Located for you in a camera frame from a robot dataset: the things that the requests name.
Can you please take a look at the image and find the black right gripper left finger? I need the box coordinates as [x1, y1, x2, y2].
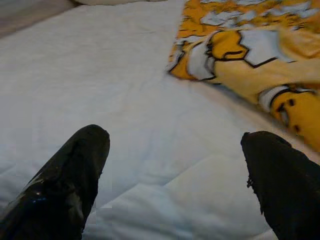
[0, 124, 111, 240]

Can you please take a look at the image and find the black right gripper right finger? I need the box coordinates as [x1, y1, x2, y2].
[240, 130, 320, 240]

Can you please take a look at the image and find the white quilted mattress pad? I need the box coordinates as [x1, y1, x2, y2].
[0, 0, 320, 240]

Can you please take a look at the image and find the yellow cartoon egg blanket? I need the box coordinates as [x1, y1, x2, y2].
[166, 0, 320, 153]

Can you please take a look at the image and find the beige upholstered bed frame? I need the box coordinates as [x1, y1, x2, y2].
[0, 0, 76, 38]

